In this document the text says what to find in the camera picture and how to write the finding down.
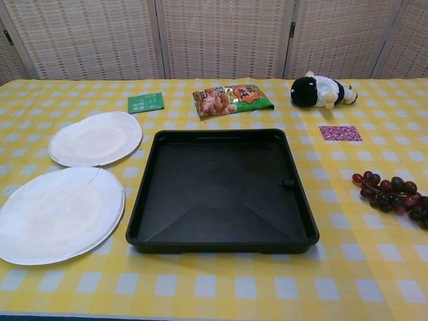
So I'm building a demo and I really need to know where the orange green snack bag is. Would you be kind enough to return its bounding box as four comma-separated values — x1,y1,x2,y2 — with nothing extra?
192,83,276,121

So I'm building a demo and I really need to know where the beige woven folding screen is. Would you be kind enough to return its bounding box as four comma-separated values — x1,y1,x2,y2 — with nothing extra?
0,0,428,86

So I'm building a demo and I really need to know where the green flat packet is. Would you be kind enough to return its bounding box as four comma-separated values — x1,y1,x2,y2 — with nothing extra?
127,92,165,114

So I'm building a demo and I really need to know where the black white plush doll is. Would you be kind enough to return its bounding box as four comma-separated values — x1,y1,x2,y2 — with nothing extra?
289,70,358,110

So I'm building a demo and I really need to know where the dark red grape bunch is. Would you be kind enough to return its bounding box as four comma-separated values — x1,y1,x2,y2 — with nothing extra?
351,170,428,231

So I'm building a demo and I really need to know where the black square plastic tray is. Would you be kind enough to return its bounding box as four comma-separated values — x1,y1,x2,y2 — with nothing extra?
125,128,320,255

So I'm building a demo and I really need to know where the white paper plate cracked rim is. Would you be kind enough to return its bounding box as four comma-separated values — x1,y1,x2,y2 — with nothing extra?
0,166,126,266

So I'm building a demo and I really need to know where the yellow white checked tablecloth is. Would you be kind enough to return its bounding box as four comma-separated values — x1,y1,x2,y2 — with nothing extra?
247,77,428,321
0,78,382,318

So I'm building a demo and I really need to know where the white paper plate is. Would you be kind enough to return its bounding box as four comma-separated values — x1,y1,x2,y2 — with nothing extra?
48,110,144,168

